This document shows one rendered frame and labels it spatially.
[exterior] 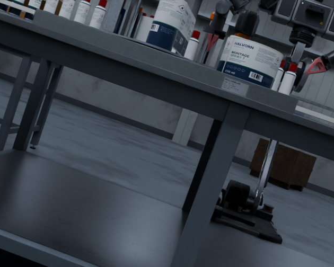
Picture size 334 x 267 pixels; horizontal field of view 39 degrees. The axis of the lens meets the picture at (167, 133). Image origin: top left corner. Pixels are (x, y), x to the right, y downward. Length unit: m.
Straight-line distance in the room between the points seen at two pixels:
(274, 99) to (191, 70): 0.25
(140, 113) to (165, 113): 0.50
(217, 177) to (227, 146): 0.09
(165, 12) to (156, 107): 7.94
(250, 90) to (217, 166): 0.23
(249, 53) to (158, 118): 7.91
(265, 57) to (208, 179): 0.48
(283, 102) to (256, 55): 0.26
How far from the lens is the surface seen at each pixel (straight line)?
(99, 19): 2.21
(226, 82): 1.36
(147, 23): 2.11
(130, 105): 9.51
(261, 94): 1.36
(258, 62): 1.57
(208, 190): 1.33
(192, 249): 1.37
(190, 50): 2.12
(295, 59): 2.72
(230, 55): 1.60
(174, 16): 1.53
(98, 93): 9.64
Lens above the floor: 0.76
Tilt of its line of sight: 4 degrees down
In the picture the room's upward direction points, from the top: 19 degrees clockwise
